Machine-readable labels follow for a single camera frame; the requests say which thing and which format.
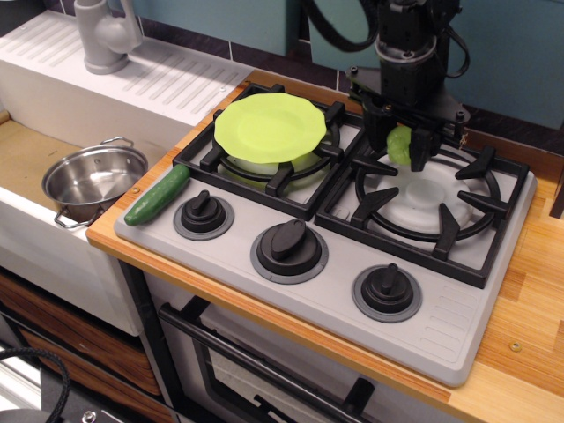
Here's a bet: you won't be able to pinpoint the black stove knob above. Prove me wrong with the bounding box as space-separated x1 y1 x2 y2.
250 219 329 285
174 189 234 241
352 263 423 323

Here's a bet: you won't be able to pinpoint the toy oven door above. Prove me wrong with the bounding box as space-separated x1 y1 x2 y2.
152 281 446 423

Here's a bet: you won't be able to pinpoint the grey toy faucet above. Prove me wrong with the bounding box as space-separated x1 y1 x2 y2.
74 1 143 75

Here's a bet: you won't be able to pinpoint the grey toy stove top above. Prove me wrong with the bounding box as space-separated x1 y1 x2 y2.
115 177 511 386

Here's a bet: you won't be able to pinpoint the black left burner grate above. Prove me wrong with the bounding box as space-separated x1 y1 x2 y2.
173 101 362 220

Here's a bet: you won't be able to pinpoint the dark green toy pickle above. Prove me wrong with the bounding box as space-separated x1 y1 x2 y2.
123 165 190 226

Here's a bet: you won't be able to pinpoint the black burner grate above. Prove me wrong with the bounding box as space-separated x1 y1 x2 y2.
315 131 536 289
173 101 362 220

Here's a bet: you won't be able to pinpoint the black right burner grate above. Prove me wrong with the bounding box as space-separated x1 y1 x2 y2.
315 131 536 289

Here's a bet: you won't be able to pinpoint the small stainless steel pot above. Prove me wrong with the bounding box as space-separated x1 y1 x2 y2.
41 137 148 229

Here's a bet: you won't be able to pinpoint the black oven door handle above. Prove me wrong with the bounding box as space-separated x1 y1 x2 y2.
159 303 374 422

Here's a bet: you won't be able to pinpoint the black middle stove knob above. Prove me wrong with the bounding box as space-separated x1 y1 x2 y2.
250 219 329 285

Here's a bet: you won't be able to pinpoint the white toy sink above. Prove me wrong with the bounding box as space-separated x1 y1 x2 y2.
1 11 251 336

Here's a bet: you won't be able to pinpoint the black left stove knob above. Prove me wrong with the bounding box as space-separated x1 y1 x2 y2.
174 189 234 241

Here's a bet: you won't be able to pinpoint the wooden drawer fronts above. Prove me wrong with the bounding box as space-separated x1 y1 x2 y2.
1 269 174 422

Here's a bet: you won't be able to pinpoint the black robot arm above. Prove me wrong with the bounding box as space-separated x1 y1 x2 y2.
301 1 470 172

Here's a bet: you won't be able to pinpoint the black right stove knob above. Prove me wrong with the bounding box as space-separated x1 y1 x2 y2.
352 263 423 323

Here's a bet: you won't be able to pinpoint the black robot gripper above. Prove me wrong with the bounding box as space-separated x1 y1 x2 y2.
346 41 470 172

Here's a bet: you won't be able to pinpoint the lime green plastic plate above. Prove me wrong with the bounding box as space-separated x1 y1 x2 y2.
214 93 327 164

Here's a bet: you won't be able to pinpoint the black braided cable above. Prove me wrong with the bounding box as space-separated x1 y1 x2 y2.
0 345 71 423

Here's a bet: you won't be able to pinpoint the light green toy cauliflower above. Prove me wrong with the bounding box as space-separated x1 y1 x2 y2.
386 126 412 166

